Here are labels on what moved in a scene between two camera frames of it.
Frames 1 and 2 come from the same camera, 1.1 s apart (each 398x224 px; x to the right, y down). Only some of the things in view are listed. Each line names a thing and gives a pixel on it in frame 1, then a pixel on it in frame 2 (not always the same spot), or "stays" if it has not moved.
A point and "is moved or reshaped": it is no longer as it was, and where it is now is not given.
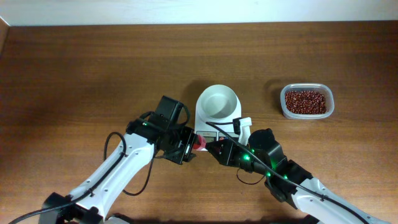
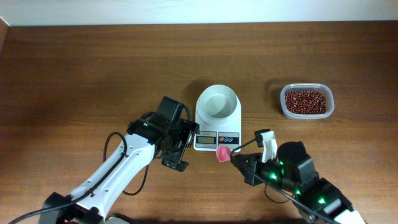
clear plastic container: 307,101 stays
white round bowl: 218,102 stays
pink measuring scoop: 202,144 is moved or reshaped
